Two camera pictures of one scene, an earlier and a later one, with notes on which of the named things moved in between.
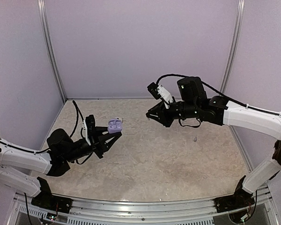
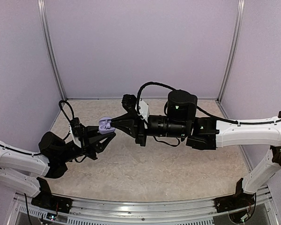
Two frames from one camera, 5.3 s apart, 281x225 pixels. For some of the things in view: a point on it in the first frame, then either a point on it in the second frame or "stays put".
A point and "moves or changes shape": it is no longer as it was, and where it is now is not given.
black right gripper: x=164 y=119 to x=136 y=130
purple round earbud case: x=114 y=125 moves or changes shape
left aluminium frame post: x=48 y=44 stays put
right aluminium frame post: x=234 y=45 stays put
